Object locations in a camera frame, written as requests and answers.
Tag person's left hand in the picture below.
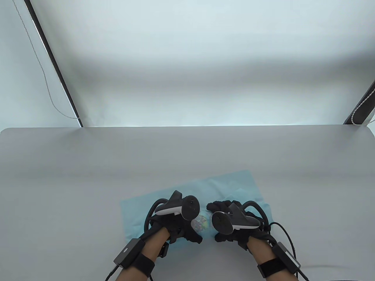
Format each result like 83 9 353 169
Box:
149 211 203 244

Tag person's right hand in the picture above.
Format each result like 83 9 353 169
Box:
207 200 277 249

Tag light blue gift wrapping paper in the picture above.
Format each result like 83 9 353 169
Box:
121 170 270 244

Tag colourful painted nesting doll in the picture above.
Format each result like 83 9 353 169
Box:
191 214 211 232

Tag person's left forearm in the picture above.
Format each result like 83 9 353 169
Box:
115 227 171 281

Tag person's right forearm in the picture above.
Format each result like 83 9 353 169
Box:
247 235 300 281

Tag black and white controller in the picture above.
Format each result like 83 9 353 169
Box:
144 190 201 235
211 200 269 235

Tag black sensor box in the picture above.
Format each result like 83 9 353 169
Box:
271 241 301 270
113 238 146 269

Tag black forearm strap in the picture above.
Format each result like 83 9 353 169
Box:
130 253 155 277
257 257 286 279

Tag black cable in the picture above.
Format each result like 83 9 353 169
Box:
268 222 308 281
105 263 121 281

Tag black frame pole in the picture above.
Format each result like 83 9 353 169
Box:
24 0 84 128
343 79 375 126

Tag white beaded cord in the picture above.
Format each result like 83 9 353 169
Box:
350 86 375 126

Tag thin white cord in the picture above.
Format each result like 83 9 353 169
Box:
12 0 81 120

